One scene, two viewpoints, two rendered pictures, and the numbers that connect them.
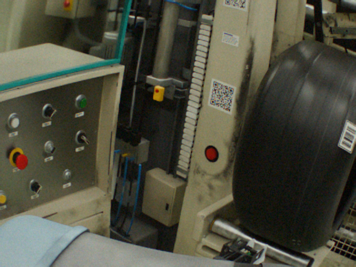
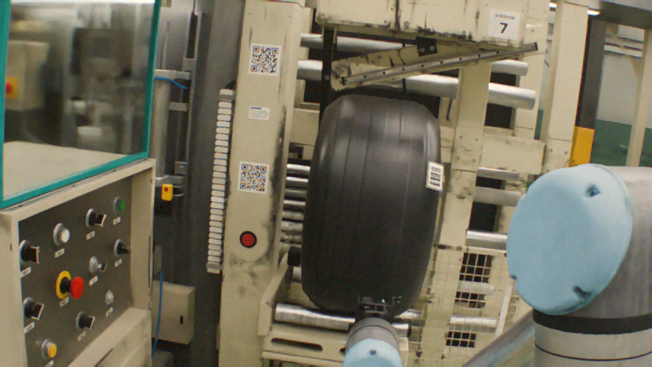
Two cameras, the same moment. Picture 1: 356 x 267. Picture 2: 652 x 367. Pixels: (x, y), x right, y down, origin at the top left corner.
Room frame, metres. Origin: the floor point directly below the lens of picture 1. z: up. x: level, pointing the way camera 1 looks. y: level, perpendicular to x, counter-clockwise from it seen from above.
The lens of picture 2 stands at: (-0.10, 0.46, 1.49)
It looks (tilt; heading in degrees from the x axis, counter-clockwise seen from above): 11 degrees down; 329
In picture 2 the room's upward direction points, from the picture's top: 6 degrees clockwise
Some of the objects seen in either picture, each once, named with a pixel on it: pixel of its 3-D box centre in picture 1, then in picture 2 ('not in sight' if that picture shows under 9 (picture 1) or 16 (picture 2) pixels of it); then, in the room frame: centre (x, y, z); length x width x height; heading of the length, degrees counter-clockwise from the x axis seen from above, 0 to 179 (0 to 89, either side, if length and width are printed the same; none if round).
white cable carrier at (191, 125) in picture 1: (201, 94); (223, 182); (1.23, -0.05, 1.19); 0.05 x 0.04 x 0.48; 144
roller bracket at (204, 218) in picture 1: (238, 204); (278, 290); (1.17, -0.21, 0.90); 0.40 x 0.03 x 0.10; 144
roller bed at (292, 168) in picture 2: not in sight; (289, 205); (1.51, -0.39, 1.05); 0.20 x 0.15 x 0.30; 54
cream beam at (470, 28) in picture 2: not in sight; (420, 14); (1.24, -0.63, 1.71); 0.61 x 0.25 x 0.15; 54
